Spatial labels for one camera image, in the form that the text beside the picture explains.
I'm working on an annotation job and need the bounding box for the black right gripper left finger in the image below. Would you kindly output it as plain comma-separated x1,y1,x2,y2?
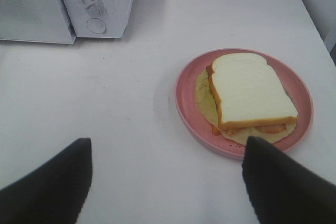
1,138,93,223

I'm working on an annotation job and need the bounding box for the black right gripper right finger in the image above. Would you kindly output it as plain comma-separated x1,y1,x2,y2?
242,136,335,223

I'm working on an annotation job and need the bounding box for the white bread sandwich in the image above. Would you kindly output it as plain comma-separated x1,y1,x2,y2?
196,53,299,145

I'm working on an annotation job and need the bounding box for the pink round plate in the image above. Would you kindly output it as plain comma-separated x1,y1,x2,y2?
175,48,314,160

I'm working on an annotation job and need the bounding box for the round microwave door button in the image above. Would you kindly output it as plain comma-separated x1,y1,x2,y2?
87,18,107,34

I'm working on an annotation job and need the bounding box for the white microwave door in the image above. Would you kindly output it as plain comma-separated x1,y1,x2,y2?
1,0,76,44

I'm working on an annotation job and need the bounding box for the white microwave oven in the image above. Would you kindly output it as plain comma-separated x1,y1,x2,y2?
0,0,140,45

